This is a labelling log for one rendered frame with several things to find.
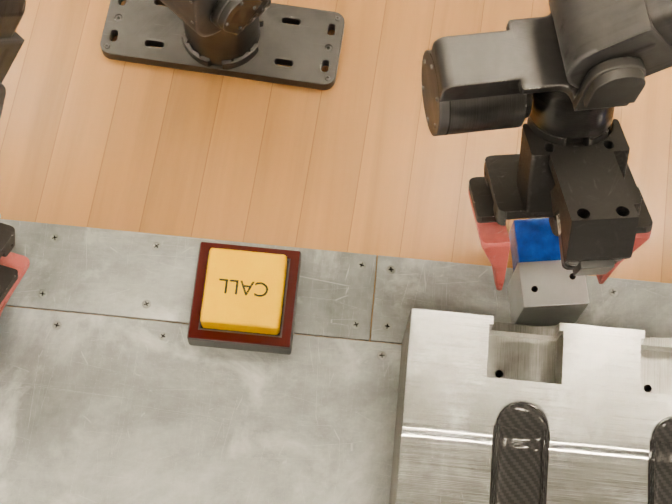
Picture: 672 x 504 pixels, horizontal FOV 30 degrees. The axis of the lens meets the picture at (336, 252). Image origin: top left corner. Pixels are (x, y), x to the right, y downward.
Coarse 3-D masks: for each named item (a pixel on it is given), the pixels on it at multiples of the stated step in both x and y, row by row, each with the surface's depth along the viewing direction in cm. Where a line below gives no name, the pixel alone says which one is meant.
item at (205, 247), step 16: (288, 256) 98; (288, 288) 97; (192, 304) 97; (288, 304) 97; (192, 320) 96; (288, 320) 96; (192, 336) 96; (208, 336) 96; (224, 336) 96; (240, 336) 96; (256, 336) 96; (288, 336) 96
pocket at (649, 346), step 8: (648, 344) 91; (656, 344) 91; (664, 344) 91; (648, 352) 92; (656, 352) 92; (664, 352) 92; (640, 360) 91; (648, 360) 91; (656, 360) 91; (664, 360) 92; (640, 368) 91; (648, 368) 91; (656, 368) 91; (664, 368) 91; (640, 376) 91; (648, 376) 91; (656, 376) 91; (664, 376) 91; (640, 384) 91; (648, 384) 91; (656, 384) 91; (664, 384) 91; (648, 392) 91; (656, 392) 91; (664, 392) 91
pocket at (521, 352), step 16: (496, 336) 92; (512, 336) 92; (528, 336) 91; (544, 336) 91; (560, 336) 90; (496, 352) 91; (512, 352) 91; (528, 352) 91; (544, 352) 92; (560, 352) 90; (496, 368) 91; (512, 368) 91; (528, 368) 91; (544, 368) 91; (560, 368) 89
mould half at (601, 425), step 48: (432, 336) 89; (480, 336) 89; (576, 336) 89; (624, 336) 89; (432, 384) 88; (480, 384) 88; (528, 384) 88; (576, 384) 88; (624, 384) 88; (432, 432) 87; (480, 432) 87; (576, 432) 87; (624, 432) 87; (432, 480) 86; (480, 480) 86; (576, 480) 86; (624, 480) 86
